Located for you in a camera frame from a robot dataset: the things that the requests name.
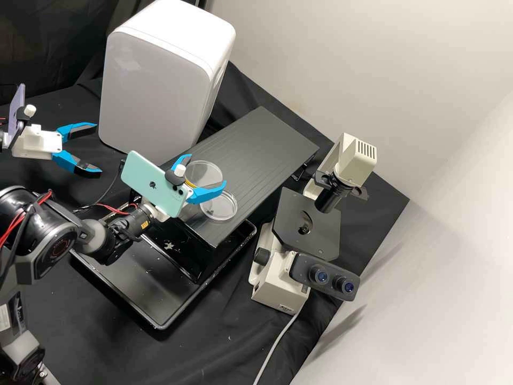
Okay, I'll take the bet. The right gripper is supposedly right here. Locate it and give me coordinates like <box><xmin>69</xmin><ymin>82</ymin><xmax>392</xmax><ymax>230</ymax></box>
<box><xmin>142</xmin><ymin>153</ymin><xmax>229</xmax><ymax>222</ymax></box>

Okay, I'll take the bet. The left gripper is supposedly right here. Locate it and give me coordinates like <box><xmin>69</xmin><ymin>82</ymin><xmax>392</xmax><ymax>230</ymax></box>
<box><xmin>11</xmin><ymin>121</ymin><xmax>102</xmax><ymax>179</ymax></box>

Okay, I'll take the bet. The petri dish lid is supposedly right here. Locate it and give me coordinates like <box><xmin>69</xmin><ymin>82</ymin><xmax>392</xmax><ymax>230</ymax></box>
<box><xmin>184</xmin><ymin>160</ymin><xmax>224</xmax><ymax>190</ymax></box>

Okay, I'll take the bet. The petri dish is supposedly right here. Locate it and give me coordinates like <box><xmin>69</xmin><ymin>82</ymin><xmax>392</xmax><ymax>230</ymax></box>
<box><xmin>200</xmin><ymin>189</ymin><xmax>239</xmax><ymax>222</ymax></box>

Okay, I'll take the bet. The black platform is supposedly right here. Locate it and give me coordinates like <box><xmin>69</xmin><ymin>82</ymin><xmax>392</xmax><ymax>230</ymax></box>
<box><xmin>128</xmin><ymin>107</ymin><xmax>321</xmax><ymax>282</ymax></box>

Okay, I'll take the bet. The white box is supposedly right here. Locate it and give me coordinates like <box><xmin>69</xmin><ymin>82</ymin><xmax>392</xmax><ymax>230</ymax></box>
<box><xmin>98</xmin><ymin>9</ymin><xmax>236</xmax><ymax>166</ymax></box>

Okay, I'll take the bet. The black tray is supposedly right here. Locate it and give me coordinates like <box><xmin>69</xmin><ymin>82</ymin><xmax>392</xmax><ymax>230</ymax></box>
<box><xmin>69</xmin><ymin>218</ymin><xmax>258</xmax><ymax>331</ymax></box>

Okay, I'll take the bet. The cream microscope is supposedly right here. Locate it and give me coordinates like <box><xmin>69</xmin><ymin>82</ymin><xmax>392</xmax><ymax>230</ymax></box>
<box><xmin>248</xmin><ymin>132</ymin><xmax>379</xmax><ymax>315</ymax></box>

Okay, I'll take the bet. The right wrist camera phone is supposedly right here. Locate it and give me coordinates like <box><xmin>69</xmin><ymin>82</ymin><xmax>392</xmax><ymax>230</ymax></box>
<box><xmin>121</xmin><ymin>150</ymin><xmax>196</xmax><ymax>220</ymax></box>

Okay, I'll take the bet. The wrist camera phone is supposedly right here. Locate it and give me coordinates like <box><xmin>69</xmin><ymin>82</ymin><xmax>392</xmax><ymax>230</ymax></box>
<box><xmin>121</xmin><ymin>150</ymin><xmax>196</xmax><ymax>220</ymax></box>
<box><xmin>7</xmin><ymin>83</ymin><xmax>37</xmax><ymax>144</ymax></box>

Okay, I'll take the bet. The black cable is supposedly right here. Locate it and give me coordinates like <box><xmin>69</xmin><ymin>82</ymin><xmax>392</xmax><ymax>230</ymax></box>
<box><xmin>73</xmin><ymin>158</ymin><xmax>126</xmax><ymax>214</ymax></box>

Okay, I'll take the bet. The left wrist camera phone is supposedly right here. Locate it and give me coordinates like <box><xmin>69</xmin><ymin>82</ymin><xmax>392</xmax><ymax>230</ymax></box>
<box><xmin>7</xmin><ymin>83</ymin><xmax>37</xmax><ymax>144</ymax></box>

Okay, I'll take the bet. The grey cable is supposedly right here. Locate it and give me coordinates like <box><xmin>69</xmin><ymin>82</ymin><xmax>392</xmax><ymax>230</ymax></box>
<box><xmin>250</xmin><ymin>307</ymin><xmax>302</xmax><ymax>385</ymax></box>

